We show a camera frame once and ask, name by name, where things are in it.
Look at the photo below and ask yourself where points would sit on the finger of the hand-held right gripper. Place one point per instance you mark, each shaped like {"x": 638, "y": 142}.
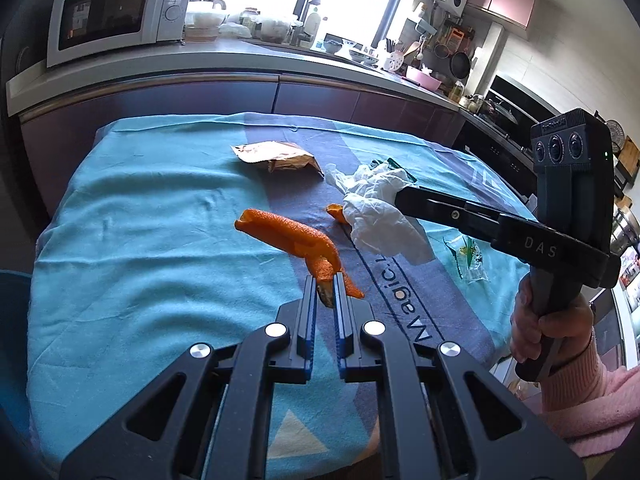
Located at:
{"x": 440, "y": 207}

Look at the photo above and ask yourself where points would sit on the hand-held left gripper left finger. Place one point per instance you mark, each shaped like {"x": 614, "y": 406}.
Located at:
{"x": 312, "y": 330}

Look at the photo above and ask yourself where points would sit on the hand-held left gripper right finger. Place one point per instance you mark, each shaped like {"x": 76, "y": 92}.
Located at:
{"x": 340, "y": 330}

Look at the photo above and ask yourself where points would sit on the green printed clear wrapper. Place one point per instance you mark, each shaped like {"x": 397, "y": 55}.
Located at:
{"x": 467, "y": 257}
{"x": 395, "y": 164}

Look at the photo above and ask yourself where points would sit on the white tissue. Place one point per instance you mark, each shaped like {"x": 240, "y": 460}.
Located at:
{"x": 380, "y": 220}

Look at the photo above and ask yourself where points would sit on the long orange peel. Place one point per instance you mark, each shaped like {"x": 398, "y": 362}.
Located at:
{"x": 290, "y": 235}

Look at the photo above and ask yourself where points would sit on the gold snack wrapper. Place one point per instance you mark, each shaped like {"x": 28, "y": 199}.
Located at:
{"x": 280, "y": 159}

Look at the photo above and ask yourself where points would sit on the blue plastic bin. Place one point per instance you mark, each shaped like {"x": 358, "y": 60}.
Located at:
{"x": 12, "y": 335}

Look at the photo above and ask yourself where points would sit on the person's right hand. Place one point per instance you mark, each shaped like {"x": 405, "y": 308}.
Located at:
{"x": 570, "y": 325}

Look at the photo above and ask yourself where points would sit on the small orange peel piece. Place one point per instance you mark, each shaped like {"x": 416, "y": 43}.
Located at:
{"x": 337, "y": 212}

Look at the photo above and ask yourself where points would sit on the pink bowl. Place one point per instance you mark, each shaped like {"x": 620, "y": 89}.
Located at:
{"x": 424, "y": 77}

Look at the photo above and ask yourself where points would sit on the black frying pan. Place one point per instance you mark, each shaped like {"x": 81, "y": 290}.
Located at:
{"x": 460, "y": 65}

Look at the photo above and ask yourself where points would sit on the teal printed table cloth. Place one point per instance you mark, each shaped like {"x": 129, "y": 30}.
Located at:
{"x": 175, "y": 260}

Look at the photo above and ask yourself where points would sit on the white utensil holder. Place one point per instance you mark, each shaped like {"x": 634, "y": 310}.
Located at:
{"x": 395, "y": 60}

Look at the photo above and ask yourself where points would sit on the blue patterned bowl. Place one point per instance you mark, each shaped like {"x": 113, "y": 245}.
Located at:
{"x": 364, "y": 57}

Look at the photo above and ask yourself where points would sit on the orange grater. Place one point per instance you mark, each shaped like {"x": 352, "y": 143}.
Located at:
{"x": 453, "y": 39}

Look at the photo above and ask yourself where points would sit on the white soap bottle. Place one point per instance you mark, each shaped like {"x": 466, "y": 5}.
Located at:
{"x": 312, "y": 25}

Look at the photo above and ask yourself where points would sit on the glass food jar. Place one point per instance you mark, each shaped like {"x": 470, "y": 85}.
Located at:
{"x": 272, "y": 29}

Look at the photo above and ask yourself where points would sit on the brown kitchen counter cabinet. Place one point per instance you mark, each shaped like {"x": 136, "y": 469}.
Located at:
{"x": 200, "y": 95}

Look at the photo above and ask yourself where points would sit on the clear plastic food container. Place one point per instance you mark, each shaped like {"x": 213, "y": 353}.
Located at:
{"x": 205, "y": 25}

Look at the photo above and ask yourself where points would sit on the white microwave oven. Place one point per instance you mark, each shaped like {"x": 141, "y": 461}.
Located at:
{"x": 110, "y": 15}

